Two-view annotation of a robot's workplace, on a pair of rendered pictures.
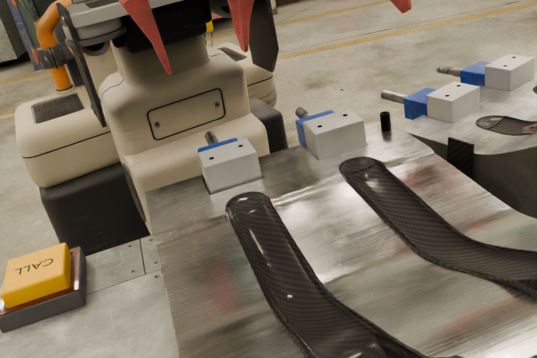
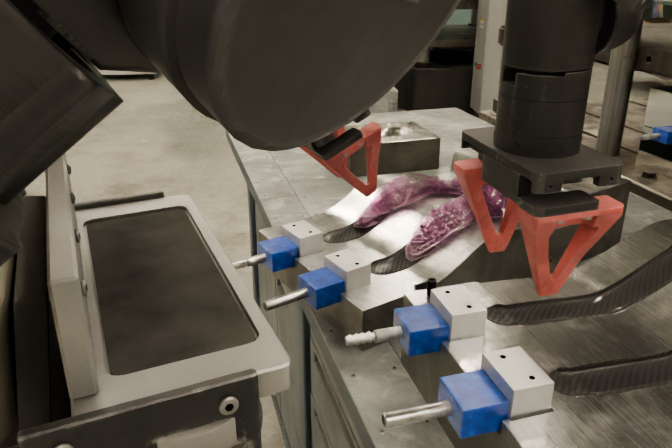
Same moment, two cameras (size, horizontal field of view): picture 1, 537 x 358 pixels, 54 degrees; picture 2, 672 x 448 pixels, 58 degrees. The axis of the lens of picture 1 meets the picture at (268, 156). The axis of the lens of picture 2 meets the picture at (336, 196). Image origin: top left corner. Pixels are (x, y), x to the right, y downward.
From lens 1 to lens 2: 0.76 m
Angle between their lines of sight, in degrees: 84
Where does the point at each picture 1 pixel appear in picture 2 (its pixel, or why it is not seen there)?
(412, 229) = (582, 312)
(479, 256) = (625, 288)
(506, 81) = (319, 243)
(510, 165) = (457, 277)
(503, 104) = not seen: hidden behind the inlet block
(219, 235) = (625, 404)
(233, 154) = (524, 361)
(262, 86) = not seen: outside the picture
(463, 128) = (384, 281)
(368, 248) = (618, 328)
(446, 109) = (366, 274)
